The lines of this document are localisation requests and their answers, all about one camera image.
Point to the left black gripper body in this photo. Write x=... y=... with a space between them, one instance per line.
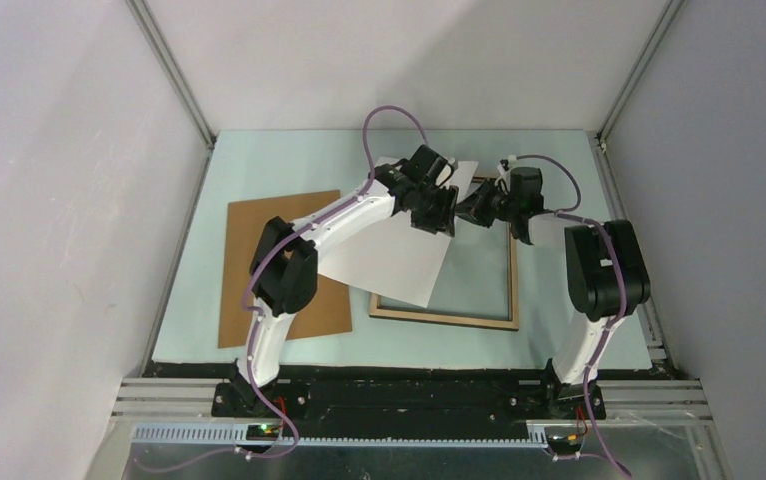
x=427 y=197

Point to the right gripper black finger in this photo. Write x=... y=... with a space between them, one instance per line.
x=475 y=201
x=484 y=218

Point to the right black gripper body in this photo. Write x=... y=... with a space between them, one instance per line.
x=499 y=201

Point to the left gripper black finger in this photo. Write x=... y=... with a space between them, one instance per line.
x=442 y=213
x=424 y=220

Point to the landscape photo print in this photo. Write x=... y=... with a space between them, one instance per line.
x=362 y=244

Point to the wooden picture frame with glass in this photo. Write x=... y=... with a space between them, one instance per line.
x=476 y=287

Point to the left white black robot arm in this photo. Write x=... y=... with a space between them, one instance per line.
x=284 y=269

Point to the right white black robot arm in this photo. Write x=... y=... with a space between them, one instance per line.
x=607 y=278

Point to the brown cardboard backing board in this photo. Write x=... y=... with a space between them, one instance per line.
x=328 y=313

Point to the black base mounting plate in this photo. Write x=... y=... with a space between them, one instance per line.
x=451 y=409

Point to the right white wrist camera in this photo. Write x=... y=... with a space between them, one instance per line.
x=504 y=168

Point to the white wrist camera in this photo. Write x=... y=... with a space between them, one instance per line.
x=449 y=168
x=504 y=168

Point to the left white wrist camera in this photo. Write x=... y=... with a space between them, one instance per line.
x=449 y=168

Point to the aluminium front rail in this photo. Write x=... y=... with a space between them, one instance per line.
x=630 y=402

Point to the right aluminium corner post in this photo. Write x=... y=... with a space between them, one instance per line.
x=651 y=46

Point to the aluminium corner post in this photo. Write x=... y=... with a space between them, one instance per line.
x=651 y=46
x=152 y=32

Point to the grey slotted cable duct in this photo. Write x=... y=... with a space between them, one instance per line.
x=245 y=434

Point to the left aluminium corner post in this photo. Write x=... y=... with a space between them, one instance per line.
x=152 y=32

